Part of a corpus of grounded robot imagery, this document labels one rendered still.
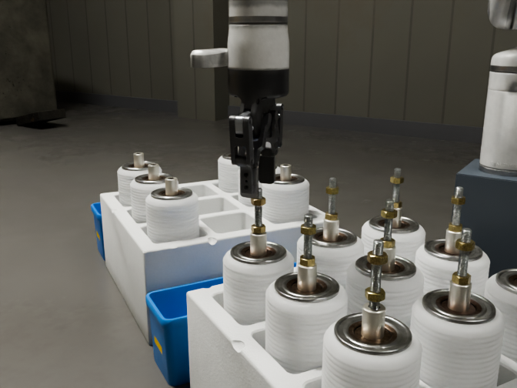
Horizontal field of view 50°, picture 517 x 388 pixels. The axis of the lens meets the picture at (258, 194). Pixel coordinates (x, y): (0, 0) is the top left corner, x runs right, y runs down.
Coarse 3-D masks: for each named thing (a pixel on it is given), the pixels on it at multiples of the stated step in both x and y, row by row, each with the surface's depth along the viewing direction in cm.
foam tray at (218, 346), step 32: (192, 320) 79; (224, 320) 72; (192, 352) 81; (224, 352) 70; (256, 352) 65; (192, 384) 83; (224, 384) 71; (256, 384) 62; (288, 384) 59; (320, 384) 60; (512, 384) 59
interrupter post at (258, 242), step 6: (252, 234) 73; (258, 234) 73; (264, 234) 73; (252, 240) 74; (258, 240) 73; (264, 240) 74; (252, 246) 74; (258, 246) 74; (264, 246) 74; (252, 252) 74; (258, 252) 74; (264, 252) 74
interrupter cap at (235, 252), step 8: (232, 248) 76; (240, 248) 76; (248, 248) 76; (272, 248) 76; (280, 248) 76; (232, 256) 73; (240, 256) 73; (248, 256) 73; (256, 256) 74; (264, 256) 74; (272, 256) 73; (280, 256) 73; (256, 264) 71; (264, 264) 71
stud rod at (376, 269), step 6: (378, 240) 52; (372, 246) 52; (378, 246) 52; (372, 252) 53; (378, 252) 52; (372, 264) 53; (372, 270) 53; (378, 270) 53; (372, 276) 53; (378, 276) 53; (372, 282) 53; (378, 282) 53; (372, 288) 53; (378, 288) 53; (372, 306) 54; (378, 306) 54
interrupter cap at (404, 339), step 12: (336, 324) 56; (348, 324) 56; (360, 324) 57; (396, 324) 56; (336, 336) 54; (348, 336) 54; (360, 336) 55; (384, 336) 55; (396, 336) 54; (408, 336) 54; (348, 348) 53; (360, 348) 52; (372, 348) 52; (384, 348) 52; (396, 348) 52
